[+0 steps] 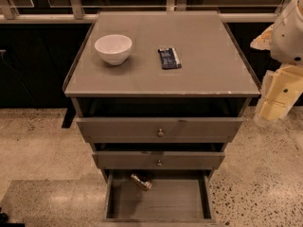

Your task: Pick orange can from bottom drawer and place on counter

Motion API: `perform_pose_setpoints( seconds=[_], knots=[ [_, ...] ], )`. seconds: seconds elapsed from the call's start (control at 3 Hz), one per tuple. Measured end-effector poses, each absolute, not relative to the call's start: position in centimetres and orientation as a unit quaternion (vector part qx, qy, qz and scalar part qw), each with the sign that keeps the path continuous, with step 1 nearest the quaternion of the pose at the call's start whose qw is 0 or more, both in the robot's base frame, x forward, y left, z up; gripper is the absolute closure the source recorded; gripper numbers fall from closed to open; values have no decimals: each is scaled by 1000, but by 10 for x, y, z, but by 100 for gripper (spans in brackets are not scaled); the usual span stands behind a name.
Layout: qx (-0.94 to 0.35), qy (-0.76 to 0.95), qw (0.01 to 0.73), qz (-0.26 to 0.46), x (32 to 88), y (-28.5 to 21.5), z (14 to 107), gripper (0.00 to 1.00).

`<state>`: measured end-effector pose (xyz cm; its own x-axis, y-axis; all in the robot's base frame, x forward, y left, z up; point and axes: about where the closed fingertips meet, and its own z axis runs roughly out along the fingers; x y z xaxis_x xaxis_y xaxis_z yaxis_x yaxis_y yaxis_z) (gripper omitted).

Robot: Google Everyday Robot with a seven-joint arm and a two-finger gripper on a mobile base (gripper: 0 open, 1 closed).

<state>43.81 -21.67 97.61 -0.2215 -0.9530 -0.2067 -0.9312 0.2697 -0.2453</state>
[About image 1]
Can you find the grey middle drawer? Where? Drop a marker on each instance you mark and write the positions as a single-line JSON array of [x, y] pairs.
[[144, 156]]

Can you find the grey top drawer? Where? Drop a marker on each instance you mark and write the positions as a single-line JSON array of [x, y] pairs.
[[137, 120]]

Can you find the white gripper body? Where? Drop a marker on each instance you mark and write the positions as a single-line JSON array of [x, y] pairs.
[[290, 38]]

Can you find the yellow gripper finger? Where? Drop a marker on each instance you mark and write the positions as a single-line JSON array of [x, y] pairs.
[[264, 112], [280, 100]]

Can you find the white ceramic bowl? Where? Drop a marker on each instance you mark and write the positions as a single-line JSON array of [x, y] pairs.
[[114, 48]]

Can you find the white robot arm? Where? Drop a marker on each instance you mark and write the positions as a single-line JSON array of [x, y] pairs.
[[284, 38]]

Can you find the brass top drawer knob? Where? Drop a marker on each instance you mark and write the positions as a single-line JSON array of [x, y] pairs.
[[160, 133]]

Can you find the blue snack packet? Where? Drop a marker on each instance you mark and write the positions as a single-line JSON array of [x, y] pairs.
[[169, 58]]

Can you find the grey drawer cabinet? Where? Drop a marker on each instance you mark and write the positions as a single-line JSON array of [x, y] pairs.
[[212, 65]]

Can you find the orange soda can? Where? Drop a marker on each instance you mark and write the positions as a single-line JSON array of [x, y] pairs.
[[142, 181]]

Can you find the metal window railing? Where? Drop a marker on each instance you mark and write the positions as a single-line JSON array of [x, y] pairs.
[[65, 11]]

